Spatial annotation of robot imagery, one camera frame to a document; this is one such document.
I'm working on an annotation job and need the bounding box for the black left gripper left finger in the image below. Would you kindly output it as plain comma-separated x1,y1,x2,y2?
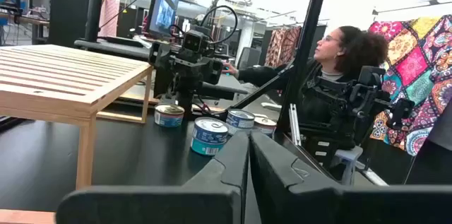
55,131,250,224

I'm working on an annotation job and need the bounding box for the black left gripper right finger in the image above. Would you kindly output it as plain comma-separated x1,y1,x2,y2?
249,131,452,224

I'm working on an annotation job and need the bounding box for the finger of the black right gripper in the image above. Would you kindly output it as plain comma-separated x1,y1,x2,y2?
201,57,225,86
148,42,177,89

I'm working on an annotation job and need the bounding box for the blue teal tuna can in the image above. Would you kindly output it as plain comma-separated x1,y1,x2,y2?
190,116,230,157

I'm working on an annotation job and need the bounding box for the wooden slatted shelf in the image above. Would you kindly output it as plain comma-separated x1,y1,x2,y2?
0,44,155,190

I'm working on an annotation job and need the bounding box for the grey plastic stool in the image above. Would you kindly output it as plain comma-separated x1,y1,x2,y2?
331,145,364,186

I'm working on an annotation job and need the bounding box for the pink blue label can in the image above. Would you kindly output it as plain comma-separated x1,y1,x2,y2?
253,116,278,138
154,102,185,128

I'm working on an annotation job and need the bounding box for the black computer monitor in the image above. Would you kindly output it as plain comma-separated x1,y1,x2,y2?
145,0,184,40

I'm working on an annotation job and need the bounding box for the blue white label can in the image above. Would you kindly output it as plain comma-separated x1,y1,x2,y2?
225,108,256,136

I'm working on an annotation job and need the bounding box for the red patterned cloth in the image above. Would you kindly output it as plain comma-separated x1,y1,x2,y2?
264,25,302,69

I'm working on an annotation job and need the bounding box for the black monitor stand pole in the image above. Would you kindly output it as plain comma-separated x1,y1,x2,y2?
83,0,107,43

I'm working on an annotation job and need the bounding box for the silver aluminium extrusion bar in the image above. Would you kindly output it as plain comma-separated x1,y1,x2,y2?
288,102,302,147

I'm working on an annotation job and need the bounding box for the black upright panel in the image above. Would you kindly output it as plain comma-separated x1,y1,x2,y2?
47,0,92,47

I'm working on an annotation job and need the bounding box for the person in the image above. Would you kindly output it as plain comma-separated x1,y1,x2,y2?
221,25,389,126

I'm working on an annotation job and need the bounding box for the colourful patchwork cloth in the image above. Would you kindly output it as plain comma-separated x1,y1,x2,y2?
367,14,452,157

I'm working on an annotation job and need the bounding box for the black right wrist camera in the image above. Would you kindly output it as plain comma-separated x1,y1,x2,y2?
182,29,210,54

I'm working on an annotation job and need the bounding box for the black aluminium table frame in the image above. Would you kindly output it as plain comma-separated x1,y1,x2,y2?
225,0,333,133

